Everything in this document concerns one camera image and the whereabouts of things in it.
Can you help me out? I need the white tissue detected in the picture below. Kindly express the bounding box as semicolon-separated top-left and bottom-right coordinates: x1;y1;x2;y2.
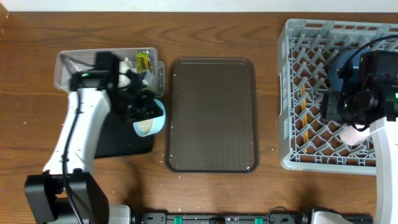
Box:
118;57;152;88

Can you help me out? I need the blue plate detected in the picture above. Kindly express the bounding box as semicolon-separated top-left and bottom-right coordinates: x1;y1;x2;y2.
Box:
328;49;368;91

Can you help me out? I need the green yellow snack wrapper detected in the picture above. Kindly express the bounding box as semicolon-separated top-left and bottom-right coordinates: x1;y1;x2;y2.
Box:
136;51;152;73

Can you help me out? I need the pink cup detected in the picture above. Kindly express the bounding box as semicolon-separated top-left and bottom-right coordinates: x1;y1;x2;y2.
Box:
339;124;370;146

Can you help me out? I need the light blue small bowl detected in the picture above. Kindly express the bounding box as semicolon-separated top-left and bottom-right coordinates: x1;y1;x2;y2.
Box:
133;99;166;137

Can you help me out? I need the wooden chopstick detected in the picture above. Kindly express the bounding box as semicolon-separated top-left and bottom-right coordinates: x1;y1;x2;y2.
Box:
302;99;308;143
300;85;307;153

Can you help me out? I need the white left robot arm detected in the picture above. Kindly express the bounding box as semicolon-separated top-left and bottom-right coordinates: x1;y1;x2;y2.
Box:
24;69;165;223

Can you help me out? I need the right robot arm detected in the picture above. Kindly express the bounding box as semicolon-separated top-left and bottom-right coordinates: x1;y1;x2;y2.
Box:
321;86;397;224

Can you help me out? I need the clear plastic waste bin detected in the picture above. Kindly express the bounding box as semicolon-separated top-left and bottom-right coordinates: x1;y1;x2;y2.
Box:
53;47;165;98

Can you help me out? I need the grey dishwasher rack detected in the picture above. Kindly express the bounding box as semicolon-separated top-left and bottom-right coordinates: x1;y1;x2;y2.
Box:
277;19;397;175

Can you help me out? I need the pile of white rice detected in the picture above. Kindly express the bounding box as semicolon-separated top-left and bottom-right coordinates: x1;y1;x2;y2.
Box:
137;119;153;133

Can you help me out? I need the black plastic tray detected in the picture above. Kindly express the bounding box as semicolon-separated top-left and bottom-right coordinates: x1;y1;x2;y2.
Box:
95;111;155;159

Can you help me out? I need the brown serving tray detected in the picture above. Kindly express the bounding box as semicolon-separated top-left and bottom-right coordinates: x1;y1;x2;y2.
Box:
165;58;259;174

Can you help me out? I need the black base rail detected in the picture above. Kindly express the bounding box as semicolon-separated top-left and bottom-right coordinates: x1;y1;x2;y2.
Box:
132;206;374;224

